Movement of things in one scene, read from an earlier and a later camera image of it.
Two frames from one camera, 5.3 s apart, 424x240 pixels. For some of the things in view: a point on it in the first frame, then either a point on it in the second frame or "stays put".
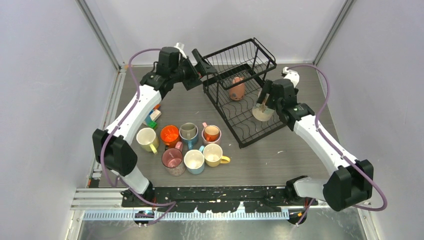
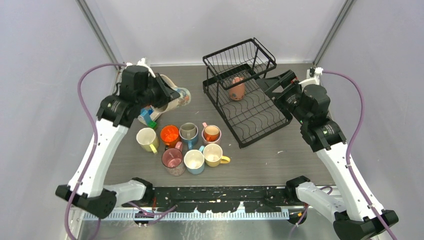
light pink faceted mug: [210, 143] stays put
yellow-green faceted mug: [148, 140] stays put
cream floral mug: [261, 116] to [183, 100]
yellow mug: [213, 155] stays put
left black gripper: [202, 67] to [167, 94]
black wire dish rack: [232, 90] stays put
